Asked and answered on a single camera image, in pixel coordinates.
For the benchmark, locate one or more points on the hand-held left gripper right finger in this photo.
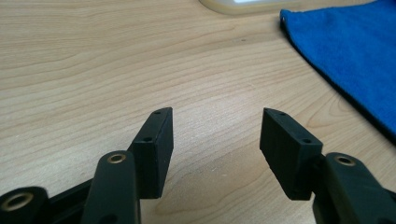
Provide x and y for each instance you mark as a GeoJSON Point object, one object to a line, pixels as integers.
{"type": "Point", "coordinates": [292, 155]}

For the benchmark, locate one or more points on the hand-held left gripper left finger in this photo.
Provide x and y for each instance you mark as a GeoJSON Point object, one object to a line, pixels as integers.
{"type": "Point", "coordinates": [149, 161]}

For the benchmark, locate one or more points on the blue cloth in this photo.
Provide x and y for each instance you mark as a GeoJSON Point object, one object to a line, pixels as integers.
{"type": "Point", "coordinates": [348, 46]}

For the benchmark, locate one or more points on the cream plastic tray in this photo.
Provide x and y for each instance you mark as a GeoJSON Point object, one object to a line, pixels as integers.
{"type": "Point", "coordinates": [246, 6]}

